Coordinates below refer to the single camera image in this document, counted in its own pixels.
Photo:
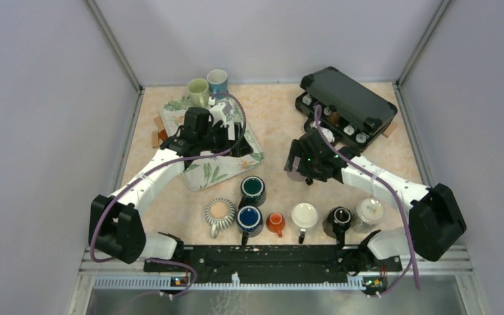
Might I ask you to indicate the light green mug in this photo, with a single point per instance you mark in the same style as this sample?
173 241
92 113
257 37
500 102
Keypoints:
198 90

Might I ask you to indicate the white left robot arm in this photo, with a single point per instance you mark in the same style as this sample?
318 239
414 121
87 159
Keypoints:
116 230

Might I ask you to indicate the light blue mug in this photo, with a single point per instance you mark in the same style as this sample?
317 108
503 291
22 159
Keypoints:
218 83

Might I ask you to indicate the wooden blocks beside tray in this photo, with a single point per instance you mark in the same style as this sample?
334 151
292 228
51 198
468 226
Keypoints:
160 134

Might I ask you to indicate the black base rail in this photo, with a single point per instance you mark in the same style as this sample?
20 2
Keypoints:
275 264

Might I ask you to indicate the lilac purple mug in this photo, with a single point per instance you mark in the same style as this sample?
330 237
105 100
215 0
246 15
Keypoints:
295 174

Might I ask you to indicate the black poker chip case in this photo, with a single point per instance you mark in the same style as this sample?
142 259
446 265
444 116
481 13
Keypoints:
354 114

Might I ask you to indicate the navy blue mug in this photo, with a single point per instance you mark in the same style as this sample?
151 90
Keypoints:
250 223

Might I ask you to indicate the white ribbed mug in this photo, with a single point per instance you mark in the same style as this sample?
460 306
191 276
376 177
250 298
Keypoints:
304 216

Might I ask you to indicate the dark green mug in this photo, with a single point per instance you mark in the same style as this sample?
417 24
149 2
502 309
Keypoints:
253 192

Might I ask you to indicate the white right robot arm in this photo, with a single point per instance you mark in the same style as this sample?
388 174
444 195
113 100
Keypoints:
433 218

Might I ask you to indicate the white floral tray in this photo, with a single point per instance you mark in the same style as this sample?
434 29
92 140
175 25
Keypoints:
204 173

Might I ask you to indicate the clear floral glass jar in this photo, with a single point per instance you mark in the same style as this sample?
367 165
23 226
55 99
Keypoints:
368 214

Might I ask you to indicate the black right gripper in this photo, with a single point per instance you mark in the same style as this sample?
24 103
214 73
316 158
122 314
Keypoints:
297 149

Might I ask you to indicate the black mug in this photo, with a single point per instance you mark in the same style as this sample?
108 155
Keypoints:
336 223

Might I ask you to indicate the wooden block behind case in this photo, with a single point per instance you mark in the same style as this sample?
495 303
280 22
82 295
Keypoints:
390 129

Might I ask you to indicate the small orange mug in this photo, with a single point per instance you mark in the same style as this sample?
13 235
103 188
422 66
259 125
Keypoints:
276 224

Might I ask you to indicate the striped grey white mug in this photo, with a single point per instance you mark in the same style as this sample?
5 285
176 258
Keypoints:
219 214

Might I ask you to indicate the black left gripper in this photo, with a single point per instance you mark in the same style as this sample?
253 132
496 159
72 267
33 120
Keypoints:
237 147

